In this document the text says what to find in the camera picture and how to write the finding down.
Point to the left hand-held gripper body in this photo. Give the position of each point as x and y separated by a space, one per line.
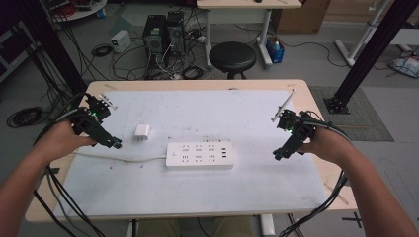
90 120

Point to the clear plastic bag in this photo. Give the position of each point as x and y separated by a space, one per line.
405 66

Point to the white power supply box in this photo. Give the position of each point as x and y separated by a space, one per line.
120 40

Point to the black round stool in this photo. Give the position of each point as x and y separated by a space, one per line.
232 56

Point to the white table leg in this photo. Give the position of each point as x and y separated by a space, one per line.
267 225

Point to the black aluminium frame post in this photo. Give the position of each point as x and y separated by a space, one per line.
54 49
372 46

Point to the blue storage box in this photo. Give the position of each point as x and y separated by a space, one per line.
275 52

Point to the white desk frame leg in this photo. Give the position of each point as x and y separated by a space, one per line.
359 39

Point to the brown cardboard box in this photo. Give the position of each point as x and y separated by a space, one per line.
301 18

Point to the white charger plug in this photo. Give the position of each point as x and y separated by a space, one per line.
142 132

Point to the beige desk with white legs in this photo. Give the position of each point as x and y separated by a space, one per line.
247 4

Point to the round white table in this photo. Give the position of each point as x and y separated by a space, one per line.
84 11

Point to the person's left hand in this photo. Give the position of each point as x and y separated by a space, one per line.
61 138

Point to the white table mat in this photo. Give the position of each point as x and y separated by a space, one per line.
230 194

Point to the large black computer tower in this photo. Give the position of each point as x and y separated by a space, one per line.
154 36

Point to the slim black computer tower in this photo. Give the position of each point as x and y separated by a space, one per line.
176 28

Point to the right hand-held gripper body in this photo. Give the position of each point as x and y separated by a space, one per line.
298 126

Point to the person's right hand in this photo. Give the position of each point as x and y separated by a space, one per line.
326 143

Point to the white power strip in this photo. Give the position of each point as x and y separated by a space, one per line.
199 155

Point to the grey floor mat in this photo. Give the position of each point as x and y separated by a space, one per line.
365 121

